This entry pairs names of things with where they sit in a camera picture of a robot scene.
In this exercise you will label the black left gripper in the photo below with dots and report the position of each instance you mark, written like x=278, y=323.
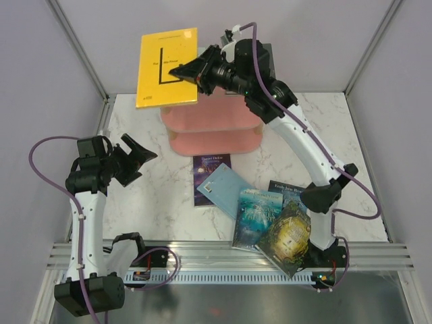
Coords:
x=137, y=157

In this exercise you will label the light blue book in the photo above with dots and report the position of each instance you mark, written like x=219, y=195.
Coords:
x=222, y=188

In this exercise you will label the green gold fantasy book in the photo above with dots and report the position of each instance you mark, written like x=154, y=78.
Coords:
x=285, y=243

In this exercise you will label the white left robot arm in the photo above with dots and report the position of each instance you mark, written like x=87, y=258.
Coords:
x=94, y=281

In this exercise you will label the blue 20000 Leagues book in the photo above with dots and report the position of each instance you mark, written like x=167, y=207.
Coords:
x=257, y=210

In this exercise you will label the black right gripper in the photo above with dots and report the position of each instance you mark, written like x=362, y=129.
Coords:
x=199, y=69

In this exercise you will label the aluminium frame rail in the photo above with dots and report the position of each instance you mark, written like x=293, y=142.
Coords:
x=220, y=256

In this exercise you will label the yellow Little Prince book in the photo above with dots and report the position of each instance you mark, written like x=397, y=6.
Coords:
x=159, y=54

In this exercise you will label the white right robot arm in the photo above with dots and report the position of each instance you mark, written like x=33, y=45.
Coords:
x=249, y=75

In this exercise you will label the white slotted cable duct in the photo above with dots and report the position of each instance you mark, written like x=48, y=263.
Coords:
x=219, y=277

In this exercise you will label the dark Emily Bronte book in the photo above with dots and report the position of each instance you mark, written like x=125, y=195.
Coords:
x=290, y=193

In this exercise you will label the pink three-tier shelf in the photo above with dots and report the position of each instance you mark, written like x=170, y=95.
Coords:
x=218, y=124

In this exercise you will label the dark Moon and Sixpence book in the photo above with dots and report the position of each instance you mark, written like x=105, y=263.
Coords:
x=270, y=61

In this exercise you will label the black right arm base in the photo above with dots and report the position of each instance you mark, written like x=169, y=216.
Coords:
x=336, y=258

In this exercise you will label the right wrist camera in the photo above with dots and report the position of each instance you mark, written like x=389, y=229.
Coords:
x=229, y=36

